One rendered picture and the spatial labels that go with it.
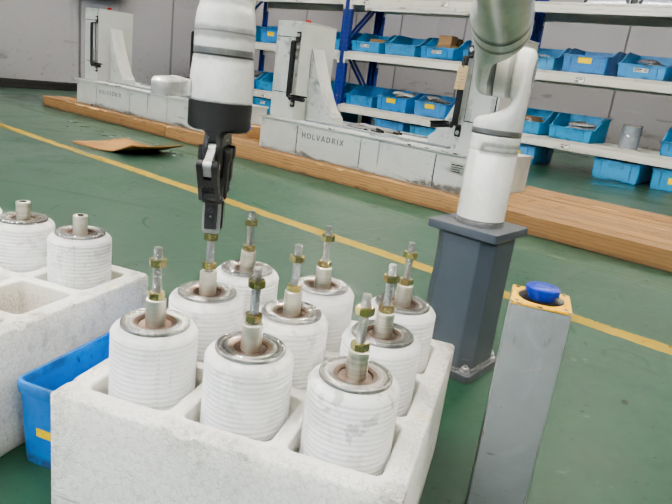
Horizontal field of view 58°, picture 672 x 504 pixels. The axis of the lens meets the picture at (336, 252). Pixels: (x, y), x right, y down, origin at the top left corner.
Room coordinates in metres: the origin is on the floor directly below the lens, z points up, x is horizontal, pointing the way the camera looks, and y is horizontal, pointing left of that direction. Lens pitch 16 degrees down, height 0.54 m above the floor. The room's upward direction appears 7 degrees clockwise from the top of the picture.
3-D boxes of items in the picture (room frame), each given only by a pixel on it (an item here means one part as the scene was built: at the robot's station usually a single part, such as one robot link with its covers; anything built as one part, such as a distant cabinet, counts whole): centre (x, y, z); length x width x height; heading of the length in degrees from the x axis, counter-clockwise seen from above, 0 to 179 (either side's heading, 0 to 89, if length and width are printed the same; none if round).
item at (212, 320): (0.74, 0.16, 0.16); 0.10 x 0.10 x 0.18
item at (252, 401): (0.60, 0.08, 0.16); 0.10 x 0.10 x 0.18
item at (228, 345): (0.60, 0.08, 0.25); 0.08 x 0.08 x 0.01
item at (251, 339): (0.60, 0.08, 0.26); 0.02 x 0.02 x 0.03
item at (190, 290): (0.74, 0.16, 0.25); 0.08 x 0.08 x 0.01
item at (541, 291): (0.71, -0.25, 0.32); 0.04 x 0.04 x 0.02
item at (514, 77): (1.18, -0.27, 0.54); 0.09 x 0.09 x 0.17; 74
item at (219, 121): (0.74, 0.16, 0.45); 0.08 x 0.08 x 0.09
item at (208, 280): (0.74, 0.16, 0.26); 0.02 x 0.02 x 0.03
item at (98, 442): (0.71, 0.05, 0.09); 0.39 x 0.39 x 0.18; 74
